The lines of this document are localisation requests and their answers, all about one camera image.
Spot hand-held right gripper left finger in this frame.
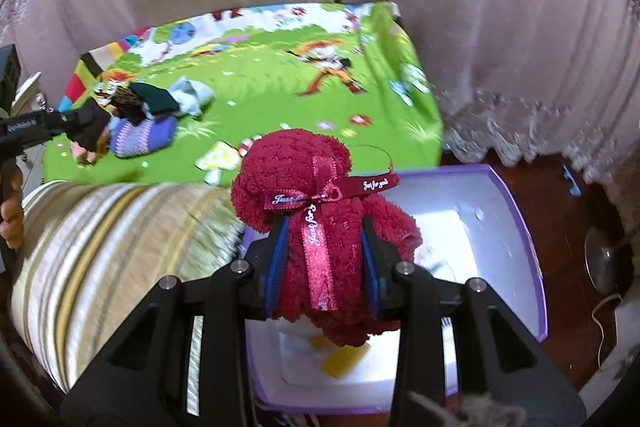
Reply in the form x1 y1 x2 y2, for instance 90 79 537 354
59 216 292 427

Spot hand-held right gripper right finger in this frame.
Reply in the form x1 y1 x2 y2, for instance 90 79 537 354
360 215 587 427

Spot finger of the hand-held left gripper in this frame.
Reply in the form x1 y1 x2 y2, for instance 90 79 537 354
43 102 112 151

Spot brown cloth piece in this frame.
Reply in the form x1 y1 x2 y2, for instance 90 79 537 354
74 134 112 168

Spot purple striped sock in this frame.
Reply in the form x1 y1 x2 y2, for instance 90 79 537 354
109 116 179 158

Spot yellow sponge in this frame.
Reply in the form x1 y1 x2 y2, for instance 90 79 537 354
320 342 374 379
280 329 333 380

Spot red plush bear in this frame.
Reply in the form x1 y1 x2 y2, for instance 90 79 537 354
230 129 424 349

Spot light blue towel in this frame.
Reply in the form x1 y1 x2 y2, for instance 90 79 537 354
169 78 214 118

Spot purple storage box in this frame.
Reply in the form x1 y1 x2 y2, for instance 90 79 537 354
242 164 547 413

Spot person's left hand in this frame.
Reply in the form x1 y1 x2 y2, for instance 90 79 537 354
0 171 27 254

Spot white carved dresser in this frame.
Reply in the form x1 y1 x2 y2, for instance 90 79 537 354
10 73 45 118

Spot black white checked cloth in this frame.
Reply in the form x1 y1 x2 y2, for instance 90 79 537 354
95 74 132 105

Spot dark brown patterned cloth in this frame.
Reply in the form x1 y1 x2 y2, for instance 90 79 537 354
112 82 151 124

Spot dark green cloth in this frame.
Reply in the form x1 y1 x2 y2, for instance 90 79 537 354
132 82 172 118

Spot green cartoon printed blanket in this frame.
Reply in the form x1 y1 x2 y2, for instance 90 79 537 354
42 2 446 186

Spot small blue floor item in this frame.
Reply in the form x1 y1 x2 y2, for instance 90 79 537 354
561 163 584 196

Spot metal floor stand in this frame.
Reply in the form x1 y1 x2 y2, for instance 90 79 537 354
584 226 632 295

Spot white cable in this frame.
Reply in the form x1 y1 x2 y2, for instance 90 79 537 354
591 293 627 369

